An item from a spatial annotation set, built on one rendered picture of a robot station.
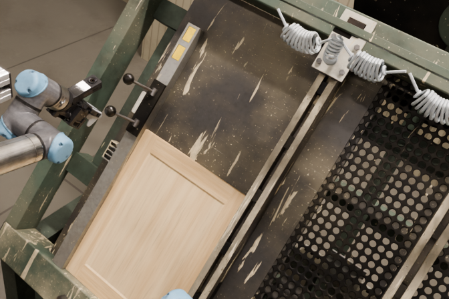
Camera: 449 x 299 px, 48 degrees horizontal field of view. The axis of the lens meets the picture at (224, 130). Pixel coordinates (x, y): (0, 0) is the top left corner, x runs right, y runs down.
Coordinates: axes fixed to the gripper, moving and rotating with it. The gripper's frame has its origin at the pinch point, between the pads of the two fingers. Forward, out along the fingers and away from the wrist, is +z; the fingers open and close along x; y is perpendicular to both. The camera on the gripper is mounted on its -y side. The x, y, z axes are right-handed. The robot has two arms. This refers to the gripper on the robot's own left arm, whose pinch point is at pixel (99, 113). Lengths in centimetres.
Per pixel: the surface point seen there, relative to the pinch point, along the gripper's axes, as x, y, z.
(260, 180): 55, -15, 6
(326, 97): 56, -46, 2
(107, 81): -14.3, -8.8, 12.5
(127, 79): 2.4, -14.2, -3.5
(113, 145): 2.9, 7.2, 13.9
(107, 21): -237, -40, 256
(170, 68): 5.9, -25.7, 6.9
